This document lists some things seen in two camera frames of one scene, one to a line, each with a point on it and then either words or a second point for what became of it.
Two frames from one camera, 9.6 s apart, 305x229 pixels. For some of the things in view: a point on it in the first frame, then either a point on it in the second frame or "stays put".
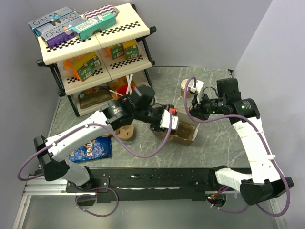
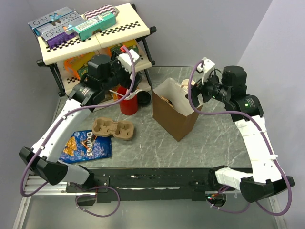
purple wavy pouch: x=100 y=11 stays put
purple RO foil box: x=60 y=35 stays put
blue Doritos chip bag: x=100 y=148 stays put
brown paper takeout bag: x=187 y=131 -> x=171 y=109
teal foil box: x=86 y=29 stays put
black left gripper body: x=150 y=115 -> x=119 y=75
